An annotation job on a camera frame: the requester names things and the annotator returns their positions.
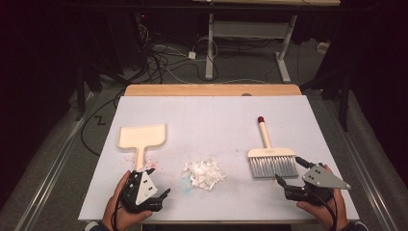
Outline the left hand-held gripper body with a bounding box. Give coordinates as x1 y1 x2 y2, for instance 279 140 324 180
119 169 165 215

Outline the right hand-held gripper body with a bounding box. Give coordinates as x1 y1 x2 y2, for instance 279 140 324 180
283 163 351 206

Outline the cream brush with red tip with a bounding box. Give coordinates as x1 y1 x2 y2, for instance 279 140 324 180
247 115 299 179

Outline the pile of white paper scraps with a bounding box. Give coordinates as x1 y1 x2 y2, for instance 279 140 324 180
182 157 227 193

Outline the person's left hand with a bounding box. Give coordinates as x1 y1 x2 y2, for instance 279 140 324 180
101 170 153 231

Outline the person's right hand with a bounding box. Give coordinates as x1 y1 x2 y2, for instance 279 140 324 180
296 188 349 231

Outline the cream dustpan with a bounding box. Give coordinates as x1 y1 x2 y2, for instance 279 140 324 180
115 123 167 171

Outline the black stand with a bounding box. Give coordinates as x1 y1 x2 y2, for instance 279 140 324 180
301 62 351 133

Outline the white board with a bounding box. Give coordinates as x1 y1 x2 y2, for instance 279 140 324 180
78 95 360 222

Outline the wooden table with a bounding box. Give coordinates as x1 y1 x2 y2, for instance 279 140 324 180
124 84 302 97

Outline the right hand-held gripper cable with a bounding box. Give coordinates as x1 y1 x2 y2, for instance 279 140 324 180
316 189 340 231

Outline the hand-held gripper cable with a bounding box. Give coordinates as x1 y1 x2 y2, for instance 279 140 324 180
110 186 129 231
316 189 340 231

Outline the left hand-held gripper cable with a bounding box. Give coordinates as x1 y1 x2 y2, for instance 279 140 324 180
110 186 129 231

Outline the metal floor rail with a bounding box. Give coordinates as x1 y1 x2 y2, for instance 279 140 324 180
321 97 400 231
15 91 95 231

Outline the black floor cable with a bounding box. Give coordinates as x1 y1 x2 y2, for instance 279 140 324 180
80 92 127 158

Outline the bundle of floor cables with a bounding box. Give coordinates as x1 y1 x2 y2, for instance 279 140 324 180
136 23 220 85

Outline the white metal desk frame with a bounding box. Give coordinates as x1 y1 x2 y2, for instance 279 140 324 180
205 13 297 84

